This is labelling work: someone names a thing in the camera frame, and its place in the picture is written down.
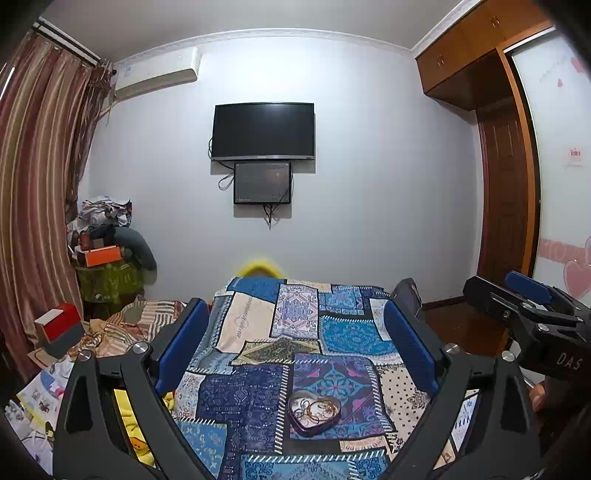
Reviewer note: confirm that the striped brown blanket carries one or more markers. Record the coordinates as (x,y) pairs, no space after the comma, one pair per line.
(134,318)

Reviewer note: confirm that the pile of clothes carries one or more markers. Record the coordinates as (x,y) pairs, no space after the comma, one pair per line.
(104,212)

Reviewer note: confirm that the green patterned cloth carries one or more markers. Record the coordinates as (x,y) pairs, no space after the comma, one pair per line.
(108,281)

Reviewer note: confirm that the curtain rail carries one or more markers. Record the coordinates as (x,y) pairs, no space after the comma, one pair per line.
(69,41)

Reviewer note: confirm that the heart-shaped purple tin box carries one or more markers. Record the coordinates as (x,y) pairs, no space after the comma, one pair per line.
(314,427)

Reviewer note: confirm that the white sliding wardrobe door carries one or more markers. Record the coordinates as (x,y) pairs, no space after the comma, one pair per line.
(561,161)

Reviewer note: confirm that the person's right hand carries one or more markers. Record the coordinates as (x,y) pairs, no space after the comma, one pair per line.
(538,397)

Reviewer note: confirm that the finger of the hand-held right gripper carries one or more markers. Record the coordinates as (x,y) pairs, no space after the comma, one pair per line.
(526,284)
(489,300)

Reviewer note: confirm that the yellow cartoon blanket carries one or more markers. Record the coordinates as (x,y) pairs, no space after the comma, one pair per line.
(134,429)

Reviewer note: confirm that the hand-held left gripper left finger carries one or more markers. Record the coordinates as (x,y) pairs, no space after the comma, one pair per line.
(184,344)

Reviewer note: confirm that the yellow round object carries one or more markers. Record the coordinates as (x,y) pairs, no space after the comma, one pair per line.
(258,269)

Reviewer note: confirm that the black wall television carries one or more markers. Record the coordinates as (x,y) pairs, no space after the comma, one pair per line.
(264,131)

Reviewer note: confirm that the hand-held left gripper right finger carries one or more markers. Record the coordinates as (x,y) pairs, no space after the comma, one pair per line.
(408,344)

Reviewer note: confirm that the small black wall monitor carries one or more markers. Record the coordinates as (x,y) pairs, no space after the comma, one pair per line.
(262,182)

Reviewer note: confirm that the orange box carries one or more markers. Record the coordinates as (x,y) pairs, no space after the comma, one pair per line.
(102,256)

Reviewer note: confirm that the white printed cloth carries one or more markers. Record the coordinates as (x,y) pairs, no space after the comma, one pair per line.
(37,406)

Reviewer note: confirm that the red and white box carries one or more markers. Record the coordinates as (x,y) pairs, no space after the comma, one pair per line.
(57,323)

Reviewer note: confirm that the blue patchwork blanket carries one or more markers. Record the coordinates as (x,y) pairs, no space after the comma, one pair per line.
(249,401)

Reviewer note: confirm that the white air conditioner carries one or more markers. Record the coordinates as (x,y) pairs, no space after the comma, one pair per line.
(157,74)

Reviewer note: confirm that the brown wooden wardrobe cabinet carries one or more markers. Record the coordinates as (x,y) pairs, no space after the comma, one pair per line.
(466,50)

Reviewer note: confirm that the striped brown curtain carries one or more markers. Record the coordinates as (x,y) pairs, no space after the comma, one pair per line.
(37,184)

